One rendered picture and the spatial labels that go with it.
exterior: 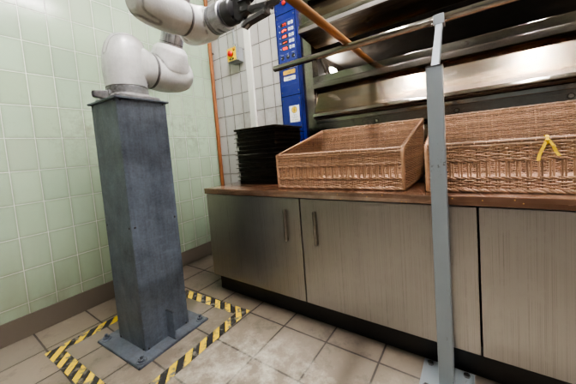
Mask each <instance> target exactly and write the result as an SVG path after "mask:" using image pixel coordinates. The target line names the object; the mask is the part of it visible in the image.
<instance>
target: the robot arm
mask: <svg viewBox="0 0 576 384"><path fill-rule="evenodd" d="M280 1H281V0H267V1H264V2H260V3H255V4H252V5H250V4H251V3H252V2H254V0H224V1H222V0H218V1H217V2H215V3H212V4H210V5H208V6H207V7H204V6H202V5H196V4H192V3H190V0H125V2H126V5H127V7H128V9H129V12H130V13H131V14H132V15H133V16H134V17H135V18H136V19H138V20H139V21H141V22H143V23H145V24H146V25H148V26H150V27H153V28H156V29H158V30H160V31H161V32H160V38H159V42H157V43H156V44H155V45H153V48H152V50H151V51H150V52H149V51H147V50H146V49H144V46H143V44H142V42H140V40H138V38H136V37H134V36H133V35H131V34H129V33H111V34H110V35H109V36H108V37H107V39H106V40H105V42H104V44H103V46H102V51H101V65H102V73H103V78H104V82H105V90H92V92H91V94H92V96H93V97H94V98H97V99H96V100H95V101H97V100H100V99H104V98H107V97H109V96H112V95H114V94H115V95H121V96H128V97H135V98H142V99H154V100H160V99H159V98H155V97H151V96H149V92H148V89H152V90H154V91H159V92H163V93H180V92H183V91H186V90H188V89H189V88H190V87H191V85H192V83H193V80H194V75H193V71H192V69H191V68H190V66H189V62H188V56H187V54H186V52H185V50H183V42H184V43H186V44H187V45H193V46H198V45H205V44H208V43H210V42H212V41H214V40H216V39H217V38H218V37H219V36H220V35H222V34H224V33H227V32H229V31H231V30H232V29H233V28H234V27H235V26H236V25H238V24H240V23H241V27H242V28H244V29H246V30H249V29H250V28H251V26H253V25H254V24H256V23H257V22H259V21H261V20H263V19H265V18H267V17H268V16H270V14H271V12H270V9H273V6H275V5H277V4H279V3H280ZM256 12H257V13H256ZM249 15H252V16H250V17H248V16H249Z"/></svg>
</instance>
